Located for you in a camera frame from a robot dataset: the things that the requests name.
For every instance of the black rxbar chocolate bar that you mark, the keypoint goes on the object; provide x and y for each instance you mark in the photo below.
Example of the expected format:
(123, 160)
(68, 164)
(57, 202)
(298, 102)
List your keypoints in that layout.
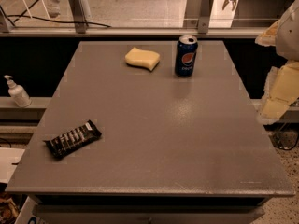
(67, 143)

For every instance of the yellow sponge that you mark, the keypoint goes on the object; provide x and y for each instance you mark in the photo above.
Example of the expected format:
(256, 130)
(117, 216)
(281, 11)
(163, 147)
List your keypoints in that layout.
(142, 58)

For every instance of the metal post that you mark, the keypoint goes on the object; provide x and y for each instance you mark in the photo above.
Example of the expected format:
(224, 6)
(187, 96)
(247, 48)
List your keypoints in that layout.
(204, 16)
(78, 16)

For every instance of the left metal post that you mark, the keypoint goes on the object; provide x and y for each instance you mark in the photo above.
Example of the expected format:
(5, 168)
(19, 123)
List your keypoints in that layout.
(78, 16)

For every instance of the white box at left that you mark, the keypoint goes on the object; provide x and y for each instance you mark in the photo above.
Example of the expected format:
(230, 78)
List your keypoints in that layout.
(9, 159)

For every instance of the blue Pepsi can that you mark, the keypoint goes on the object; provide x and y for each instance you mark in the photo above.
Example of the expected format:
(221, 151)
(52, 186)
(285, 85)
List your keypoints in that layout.
(186, 53)

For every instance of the white pump bottle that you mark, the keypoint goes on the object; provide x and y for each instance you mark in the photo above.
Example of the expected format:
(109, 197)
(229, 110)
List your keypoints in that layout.
(17, 92)

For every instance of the right metal post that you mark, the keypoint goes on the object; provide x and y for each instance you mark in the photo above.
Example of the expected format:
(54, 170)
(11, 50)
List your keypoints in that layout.
(204, 16)

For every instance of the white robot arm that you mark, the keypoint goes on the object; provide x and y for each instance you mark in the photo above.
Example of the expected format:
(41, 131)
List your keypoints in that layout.
(281, 88)

